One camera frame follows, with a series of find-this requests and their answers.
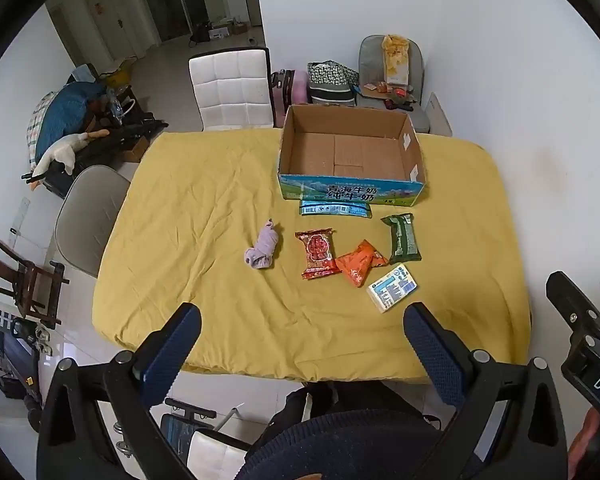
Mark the grey armchair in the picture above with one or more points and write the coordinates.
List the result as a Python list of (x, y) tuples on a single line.
[(370, 55)]

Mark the brown cardboard piece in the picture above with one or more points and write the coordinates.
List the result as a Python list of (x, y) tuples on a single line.
[(370, 86)]

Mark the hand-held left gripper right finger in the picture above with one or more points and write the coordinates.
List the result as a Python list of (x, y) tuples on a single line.
[(432, 355)]

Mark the small cardboard box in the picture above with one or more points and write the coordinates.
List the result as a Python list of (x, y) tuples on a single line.
[(136, 150)]

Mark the purple sock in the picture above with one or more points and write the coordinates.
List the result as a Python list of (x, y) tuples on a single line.
[(262, 250)]

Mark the dark wooden chair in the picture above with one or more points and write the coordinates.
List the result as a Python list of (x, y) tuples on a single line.
[(27, 280)]

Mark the small dark item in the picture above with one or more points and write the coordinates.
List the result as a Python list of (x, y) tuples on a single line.
[(399, 104)]

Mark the yellow tablecloth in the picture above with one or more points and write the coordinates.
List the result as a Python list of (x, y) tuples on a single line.
[(205, 260)]

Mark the black folded stand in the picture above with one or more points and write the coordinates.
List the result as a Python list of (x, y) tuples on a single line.
[(130, 132)]

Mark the pink suitcase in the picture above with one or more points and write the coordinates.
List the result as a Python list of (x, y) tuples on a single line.
[(297, 92)]

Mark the white flat panel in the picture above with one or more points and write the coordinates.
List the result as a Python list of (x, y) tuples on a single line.
[(437, 115)]

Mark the white padded chair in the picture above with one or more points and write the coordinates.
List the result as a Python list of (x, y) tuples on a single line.
[(225, 90)]

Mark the person's dark clothing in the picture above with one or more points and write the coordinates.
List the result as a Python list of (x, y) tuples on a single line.
[(350, 450)]

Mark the yellow snack bag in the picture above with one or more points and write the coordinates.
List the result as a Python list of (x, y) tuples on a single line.
[(396, 62)]

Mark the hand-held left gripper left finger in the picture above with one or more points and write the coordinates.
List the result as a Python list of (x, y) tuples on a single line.
[(172, 355)]

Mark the white cushioned seat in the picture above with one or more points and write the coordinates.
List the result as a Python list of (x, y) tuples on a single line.
[(215, 455)]

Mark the orange snack packet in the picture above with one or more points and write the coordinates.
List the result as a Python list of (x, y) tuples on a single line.
[(357, 262)]

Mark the green snack packet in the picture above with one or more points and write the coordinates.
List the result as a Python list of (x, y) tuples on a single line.
[(402, 240)]

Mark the person's right hand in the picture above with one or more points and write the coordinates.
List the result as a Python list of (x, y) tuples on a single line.
[(585, 437)]

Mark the white tissue pack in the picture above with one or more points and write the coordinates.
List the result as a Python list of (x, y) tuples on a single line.
[(391, 287)]

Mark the red snack packet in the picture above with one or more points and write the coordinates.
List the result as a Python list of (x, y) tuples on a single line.
[(318, 252)]

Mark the small white box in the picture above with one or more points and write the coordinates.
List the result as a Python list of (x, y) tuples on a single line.
[(217, 34)]

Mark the small red item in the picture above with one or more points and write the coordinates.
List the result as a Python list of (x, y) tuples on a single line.
[(397, 92)]

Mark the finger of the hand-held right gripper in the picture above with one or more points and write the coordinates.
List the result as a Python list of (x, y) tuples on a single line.
[(565, 295)]

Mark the glass sliding door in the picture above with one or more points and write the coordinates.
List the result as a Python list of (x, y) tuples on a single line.
[(160, 5)]

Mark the blue snack packet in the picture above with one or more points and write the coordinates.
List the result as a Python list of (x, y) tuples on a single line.
[(335, 209)]

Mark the plaid cloth bag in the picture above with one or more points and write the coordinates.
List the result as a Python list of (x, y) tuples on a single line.
[(37, 125)]

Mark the patterned tote bag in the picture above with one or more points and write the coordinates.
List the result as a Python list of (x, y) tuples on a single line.
[(330, 82)]

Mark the white goose plush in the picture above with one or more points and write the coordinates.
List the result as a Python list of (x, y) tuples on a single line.
[(60, 152)]

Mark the beige round chair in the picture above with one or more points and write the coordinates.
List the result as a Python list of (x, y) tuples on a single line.
[(87, 215)]

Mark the wooden door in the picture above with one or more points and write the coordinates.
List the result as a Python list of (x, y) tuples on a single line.
[(110, 20)]

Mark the blue storage bag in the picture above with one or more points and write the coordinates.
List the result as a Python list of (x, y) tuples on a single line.
[(62, 110)]

